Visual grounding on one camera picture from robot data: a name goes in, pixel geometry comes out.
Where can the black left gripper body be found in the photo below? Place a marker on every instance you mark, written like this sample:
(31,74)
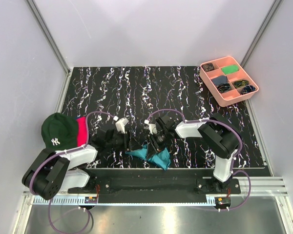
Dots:
(119,141)

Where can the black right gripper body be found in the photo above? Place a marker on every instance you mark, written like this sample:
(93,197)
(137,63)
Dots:
(157,140)

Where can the teal cloth napkin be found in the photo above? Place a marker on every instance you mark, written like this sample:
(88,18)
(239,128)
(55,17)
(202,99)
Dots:
(161,160)

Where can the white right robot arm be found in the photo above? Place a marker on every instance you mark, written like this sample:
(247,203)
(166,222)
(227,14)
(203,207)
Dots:
(222,138)

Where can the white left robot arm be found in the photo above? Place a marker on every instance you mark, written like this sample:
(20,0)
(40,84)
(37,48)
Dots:
(53,171)

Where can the pink folded cloth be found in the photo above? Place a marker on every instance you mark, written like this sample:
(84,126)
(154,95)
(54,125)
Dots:
(82,131)

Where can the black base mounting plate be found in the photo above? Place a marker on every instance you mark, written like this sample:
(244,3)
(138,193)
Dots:
(147,196)

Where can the dark green baseball cap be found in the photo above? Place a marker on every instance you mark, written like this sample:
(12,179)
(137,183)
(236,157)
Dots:
(59,132)

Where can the black patterned rolled cloth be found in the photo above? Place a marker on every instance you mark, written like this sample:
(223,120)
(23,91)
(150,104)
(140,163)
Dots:
(224,87)

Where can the dark patterned rolled cloth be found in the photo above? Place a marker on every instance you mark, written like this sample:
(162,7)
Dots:
(207,67)

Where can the grey blue rolled cloth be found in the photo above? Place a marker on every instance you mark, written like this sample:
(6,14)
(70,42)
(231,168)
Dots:
(219,80)

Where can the pink compartment tray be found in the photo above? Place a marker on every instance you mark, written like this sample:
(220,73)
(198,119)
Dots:
(233,96)

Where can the green rolled cloth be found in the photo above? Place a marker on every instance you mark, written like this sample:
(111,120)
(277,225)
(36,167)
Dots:
(230,69)

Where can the yellow black rolled cloth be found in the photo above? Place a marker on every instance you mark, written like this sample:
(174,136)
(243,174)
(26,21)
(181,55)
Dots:
(240,83)

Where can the blue black rolled cloth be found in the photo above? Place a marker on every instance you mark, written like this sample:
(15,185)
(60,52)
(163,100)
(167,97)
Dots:
(248,89)

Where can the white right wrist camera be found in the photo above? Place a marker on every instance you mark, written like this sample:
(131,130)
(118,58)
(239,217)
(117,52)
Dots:
(150,127)

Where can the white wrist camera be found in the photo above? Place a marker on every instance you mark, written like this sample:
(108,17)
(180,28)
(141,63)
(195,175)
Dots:
(120,124)
(150,127)

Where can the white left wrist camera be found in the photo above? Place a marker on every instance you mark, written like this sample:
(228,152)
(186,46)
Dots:
(120,124)

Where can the aluminium front rail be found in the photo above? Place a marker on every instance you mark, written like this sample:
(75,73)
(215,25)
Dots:
(202,185)

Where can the aluminium frame post left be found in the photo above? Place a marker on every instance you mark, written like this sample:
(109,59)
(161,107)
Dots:
(47,34)

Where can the aluminium frame post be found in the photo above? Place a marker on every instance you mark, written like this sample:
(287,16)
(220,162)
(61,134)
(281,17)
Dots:
(47,34)
(261,30)

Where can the aluminium frame post right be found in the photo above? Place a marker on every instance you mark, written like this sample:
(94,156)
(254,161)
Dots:
(261,30)

